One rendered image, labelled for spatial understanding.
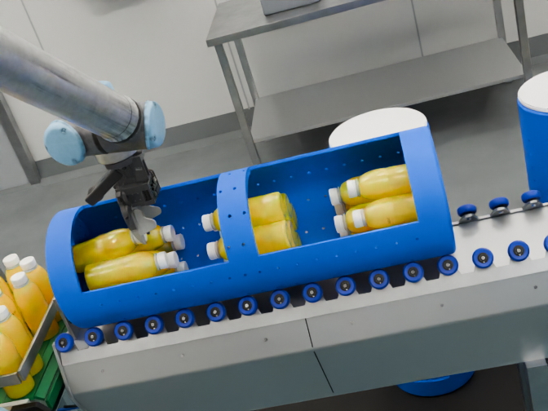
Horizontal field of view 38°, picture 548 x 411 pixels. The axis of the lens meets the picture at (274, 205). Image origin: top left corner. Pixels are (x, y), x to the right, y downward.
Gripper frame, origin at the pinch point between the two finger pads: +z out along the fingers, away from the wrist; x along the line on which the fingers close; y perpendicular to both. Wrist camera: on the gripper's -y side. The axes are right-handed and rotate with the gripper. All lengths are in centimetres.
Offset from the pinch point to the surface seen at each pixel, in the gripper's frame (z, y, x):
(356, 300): 22, 45, -11
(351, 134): 10, 49, 52
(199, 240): 11.5, 8.4, 12.5
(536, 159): 27, 96, 43
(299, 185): 3.6, 36.2, 13.8
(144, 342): 22.0, -5.4, -10.7
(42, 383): 24.7, -31.1, -14.9
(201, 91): 78, -54, 325
